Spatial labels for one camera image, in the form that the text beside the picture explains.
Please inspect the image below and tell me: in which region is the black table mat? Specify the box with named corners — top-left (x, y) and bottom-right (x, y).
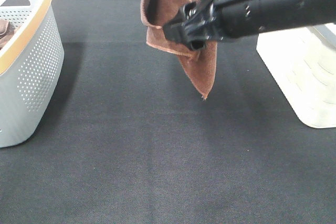
top-left (1, 0), bottom-right (335, 223)

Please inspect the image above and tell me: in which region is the brown towel in basket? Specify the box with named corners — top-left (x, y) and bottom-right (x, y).
top-left (0, 19), bottom-right (15, 49)

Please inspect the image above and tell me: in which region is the white storage box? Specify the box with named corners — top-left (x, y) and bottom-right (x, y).
top-left (256, 23), bottom-right (335, 129)

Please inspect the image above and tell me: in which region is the grey perforated laundry basket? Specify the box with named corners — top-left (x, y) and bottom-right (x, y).
top-left (1, 0), bottom-right (64, 147)

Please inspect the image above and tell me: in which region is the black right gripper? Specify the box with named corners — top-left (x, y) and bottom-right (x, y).
top-left (162, 0), bottom-right (225, 51)

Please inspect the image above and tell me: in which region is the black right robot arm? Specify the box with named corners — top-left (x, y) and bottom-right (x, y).
top-left (163, 0), bottom-right (335, 51)

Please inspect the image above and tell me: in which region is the brown towel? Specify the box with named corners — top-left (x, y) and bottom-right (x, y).
top-left (0, 19), bottom-right (15, 49)
top-left (140, 0), bottom-right (217, 99)

